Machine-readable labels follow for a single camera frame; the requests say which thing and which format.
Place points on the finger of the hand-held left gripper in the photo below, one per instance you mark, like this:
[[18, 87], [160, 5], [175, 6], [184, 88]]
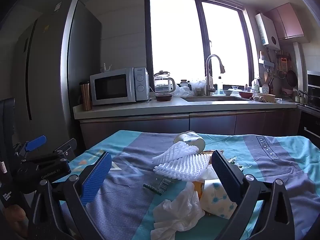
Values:
[[68, 147], [36, 141]]

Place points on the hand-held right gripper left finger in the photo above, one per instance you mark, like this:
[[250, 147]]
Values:
[[96, 177]]

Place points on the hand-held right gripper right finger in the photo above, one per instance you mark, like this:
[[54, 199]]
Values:
[[226, 177]]

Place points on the blue dotted paper napkin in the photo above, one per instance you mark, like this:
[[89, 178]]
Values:
[[215, 197]]

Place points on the white foam fruit net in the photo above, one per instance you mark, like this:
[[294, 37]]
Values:
[[172, 155], [182, 168]]

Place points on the white tissue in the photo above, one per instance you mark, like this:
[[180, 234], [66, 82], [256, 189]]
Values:
[[177, 210]]

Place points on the person's left hand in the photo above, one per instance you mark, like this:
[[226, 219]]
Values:
[[13, 213]]

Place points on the orange peel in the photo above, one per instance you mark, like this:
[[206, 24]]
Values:
[[198, 188]]

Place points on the teal grey printed blanket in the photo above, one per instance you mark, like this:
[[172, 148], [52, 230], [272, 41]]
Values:
[[132, 160]]

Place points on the blue dotted paper cup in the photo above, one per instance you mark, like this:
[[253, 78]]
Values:
[[192, 140]]

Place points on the copper travel tumbler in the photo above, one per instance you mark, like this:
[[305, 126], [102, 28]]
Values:
[[86, 97]]

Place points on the dark lower kitchen cabinets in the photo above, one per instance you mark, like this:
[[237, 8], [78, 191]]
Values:
[[212, 125]]

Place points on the clear barcode wrapper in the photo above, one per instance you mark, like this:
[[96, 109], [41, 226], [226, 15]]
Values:
[[162, 183]]

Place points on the silver microwave oven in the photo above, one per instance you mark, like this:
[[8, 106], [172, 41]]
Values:
[[112, 87]]

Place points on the silver refrigerator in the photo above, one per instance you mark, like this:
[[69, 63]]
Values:
[[50, 67]]

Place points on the kitchen sink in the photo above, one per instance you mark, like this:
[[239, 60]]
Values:
[[215, 99]]

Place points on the white bowl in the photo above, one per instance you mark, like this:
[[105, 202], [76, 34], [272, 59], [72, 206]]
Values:
[[228, 92]]

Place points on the red bowl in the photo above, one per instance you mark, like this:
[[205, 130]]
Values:
[[245, 94]]

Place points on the pale kitchen counter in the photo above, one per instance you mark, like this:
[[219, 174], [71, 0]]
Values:
[[150, 107]]

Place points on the small white figurine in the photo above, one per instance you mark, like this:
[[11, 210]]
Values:
[[106, 67]]

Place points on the clear bottle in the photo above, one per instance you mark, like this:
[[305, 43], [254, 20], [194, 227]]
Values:
[[220, 86]]

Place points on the clear plastic bag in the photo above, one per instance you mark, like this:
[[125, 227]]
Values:
[[183, 91]]

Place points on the white slotted spatula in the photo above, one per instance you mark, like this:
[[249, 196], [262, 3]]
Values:
[[265, 88]]

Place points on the steel kitchen faucet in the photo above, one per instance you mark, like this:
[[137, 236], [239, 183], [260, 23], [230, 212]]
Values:
[[209, 80]]

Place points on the dark red kettle base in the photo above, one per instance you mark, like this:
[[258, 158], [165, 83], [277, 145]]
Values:
[[163, 97]]

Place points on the glass jar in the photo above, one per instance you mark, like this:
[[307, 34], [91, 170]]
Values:
[[184, 82]]

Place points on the pink pot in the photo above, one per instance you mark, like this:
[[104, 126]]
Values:
[[287, 91]]

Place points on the black built-in oven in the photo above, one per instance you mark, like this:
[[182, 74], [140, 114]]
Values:
[[311, 105]]

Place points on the white electric kettle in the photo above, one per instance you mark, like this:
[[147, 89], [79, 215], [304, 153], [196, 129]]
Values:
[[162, 83]]

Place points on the hanging metal strainer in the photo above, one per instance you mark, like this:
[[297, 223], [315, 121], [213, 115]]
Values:
[[281, 73]]

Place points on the hanging frying pan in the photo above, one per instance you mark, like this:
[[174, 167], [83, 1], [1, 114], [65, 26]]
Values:
[[292, 78]]

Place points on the dark framed window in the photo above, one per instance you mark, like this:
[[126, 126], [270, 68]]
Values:
[[175, 42]]

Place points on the white water heater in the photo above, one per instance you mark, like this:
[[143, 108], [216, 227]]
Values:
[[267, 30]]

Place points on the grey wall rack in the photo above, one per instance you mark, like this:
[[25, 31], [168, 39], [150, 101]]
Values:
[[267, 61]]

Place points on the pink wall cabinet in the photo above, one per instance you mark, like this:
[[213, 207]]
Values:
[[287, 20]]

